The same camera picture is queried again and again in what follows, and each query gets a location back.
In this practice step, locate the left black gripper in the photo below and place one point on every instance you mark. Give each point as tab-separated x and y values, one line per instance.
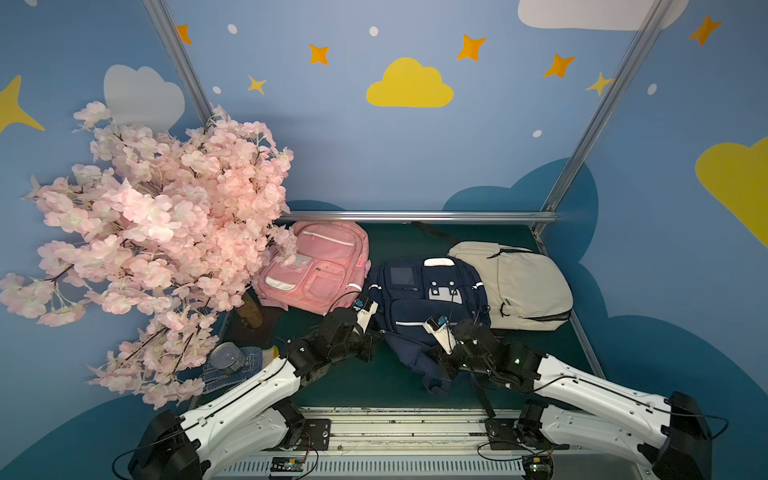
363	338

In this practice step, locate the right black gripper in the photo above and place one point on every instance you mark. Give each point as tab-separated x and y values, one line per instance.
454	355

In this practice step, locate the pink backpack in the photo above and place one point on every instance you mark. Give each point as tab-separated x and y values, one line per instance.
329	270

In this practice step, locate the navy blue backpack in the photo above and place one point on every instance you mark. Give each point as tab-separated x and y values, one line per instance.
414	280

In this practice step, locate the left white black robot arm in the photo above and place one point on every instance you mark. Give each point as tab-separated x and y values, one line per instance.
257	414

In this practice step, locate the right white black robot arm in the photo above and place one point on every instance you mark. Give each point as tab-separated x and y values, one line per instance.
667	435

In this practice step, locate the beige backpack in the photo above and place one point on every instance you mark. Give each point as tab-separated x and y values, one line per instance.
526	290

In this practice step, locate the rear horizontal aluminium bar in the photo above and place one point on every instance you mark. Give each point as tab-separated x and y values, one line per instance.
443	217

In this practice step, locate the blue patterned cloth item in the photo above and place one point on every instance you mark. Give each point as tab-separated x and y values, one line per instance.
257	360

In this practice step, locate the right green circuit board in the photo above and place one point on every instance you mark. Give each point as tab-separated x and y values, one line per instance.
537	467

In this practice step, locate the green circuit board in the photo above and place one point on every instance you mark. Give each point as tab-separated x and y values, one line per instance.
537	467
286	467

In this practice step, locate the left green circuit board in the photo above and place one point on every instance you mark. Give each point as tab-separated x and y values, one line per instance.
286	467

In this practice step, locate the pink cherry blossom tree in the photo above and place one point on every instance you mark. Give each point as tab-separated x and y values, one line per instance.
175	229

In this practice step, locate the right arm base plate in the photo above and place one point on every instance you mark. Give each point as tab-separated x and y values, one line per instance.
526	434

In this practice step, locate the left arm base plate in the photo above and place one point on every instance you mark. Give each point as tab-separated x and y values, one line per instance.
307	434

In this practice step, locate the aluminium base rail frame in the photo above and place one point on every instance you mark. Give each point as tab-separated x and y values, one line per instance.
448	434

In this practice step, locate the left aluminium frame post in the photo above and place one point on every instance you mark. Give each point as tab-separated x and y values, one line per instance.
162	19

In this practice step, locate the aluminium frame post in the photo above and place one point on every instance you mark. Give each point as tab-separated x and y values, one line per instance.
631	62
162	19

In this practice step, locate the right aluminium frame post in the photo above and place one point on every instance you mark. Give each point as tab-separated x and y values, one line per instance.
631	62

